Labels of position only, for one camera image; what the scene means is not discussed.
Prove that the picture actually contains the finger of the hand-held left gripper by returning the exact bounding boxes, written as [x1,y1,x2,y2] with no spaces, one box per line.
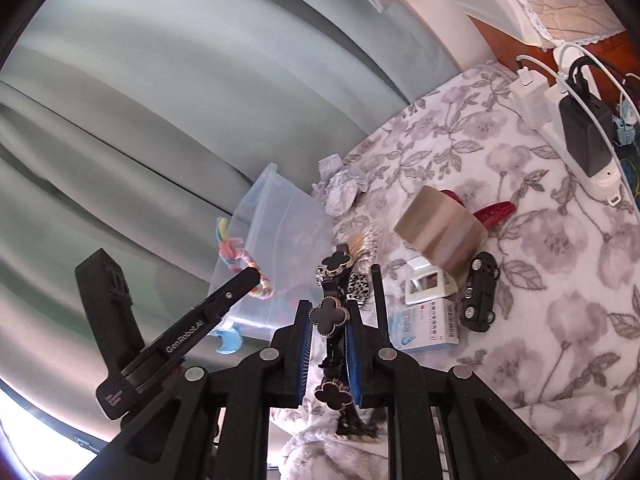
[192,267,262,333]

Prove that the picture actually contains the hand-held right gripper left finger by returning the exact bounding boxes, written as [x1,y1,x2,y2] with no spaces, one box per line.
[87,300,314,480]

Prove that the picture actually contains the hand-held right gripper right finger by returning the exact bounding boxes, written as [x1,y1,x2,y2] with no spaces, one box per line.
[347,263,576,480]

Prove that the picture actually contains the rainbow braided hair tie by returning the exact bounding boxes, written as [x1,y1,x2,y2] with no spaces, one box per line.
[215,217,274,302]

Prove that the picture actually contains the black clover necklace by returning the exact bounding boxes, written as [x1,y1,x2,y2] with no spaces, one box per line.
[309,244,372,442]

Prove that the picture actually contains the clear plastic container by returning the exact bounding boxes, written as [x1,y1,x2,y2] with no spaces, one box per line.
[209,162,342,353]

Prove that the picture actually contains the brown tape roll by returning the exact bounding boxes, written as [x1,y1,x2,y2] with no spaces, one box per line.
[392,185,489,282]

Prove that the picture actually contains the red hair claw clip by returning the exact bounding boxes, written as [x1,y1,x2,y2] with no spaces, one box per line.
[439,189,517,235]

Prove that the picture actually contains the leopard print hair accessory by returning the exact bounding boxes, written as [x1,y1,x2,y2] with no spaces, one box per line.
[349,272,372,307]

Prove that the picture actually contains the blue and white medicine box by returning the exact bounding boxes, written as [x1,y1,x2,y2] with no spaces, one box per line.
[387,297,460,352]

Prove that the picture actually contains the white plastic case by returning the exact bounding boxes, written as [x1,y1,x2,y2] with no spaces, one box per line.
[403,257,459,307]

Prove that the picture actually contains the black toy car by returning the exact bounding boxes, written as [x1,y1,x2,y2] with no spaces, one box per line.
[457,251,501,334]

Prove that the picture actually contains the crumpled white paper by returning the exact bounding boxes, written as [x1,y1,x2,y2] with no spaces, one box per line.
[312,155,372,217]

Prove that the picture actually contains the green curtain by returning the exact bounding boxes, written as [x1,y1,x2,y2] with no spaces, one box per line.
[0,0,468,426]

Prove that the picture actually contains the grey floral blanket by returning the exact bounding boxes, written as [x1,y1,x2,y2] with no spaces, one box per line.
[280,59,640,480]

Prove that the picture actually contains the white power strip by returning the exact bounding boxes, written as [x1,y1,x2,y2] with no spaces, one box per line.
[537,47,627,207]

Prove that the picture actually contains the white charger plug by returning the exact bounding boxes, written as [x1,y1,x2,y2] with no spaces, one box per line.
[509,67,547,129]

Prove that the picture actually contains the black power adapter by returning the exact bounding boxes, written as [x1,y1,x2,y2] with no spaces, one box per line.
[558,94,615,178]

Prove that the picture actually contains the brown wooden furniture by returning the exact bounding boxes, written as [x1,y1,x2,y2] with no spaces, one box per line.
[469,14,640,116]

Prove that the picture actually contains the light blue plastic object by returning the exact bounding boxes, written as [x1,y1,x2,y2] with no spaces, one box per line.
[612,102,640,147]

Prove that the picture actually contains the beige quilted lace-trimmed cover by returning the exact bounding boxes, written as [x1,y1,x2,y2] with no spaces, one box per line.
[490,0,627,50]

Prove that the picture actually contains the white charging cable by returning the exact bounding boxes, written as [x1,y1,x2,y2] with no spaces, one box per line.
[516,42,626,181]

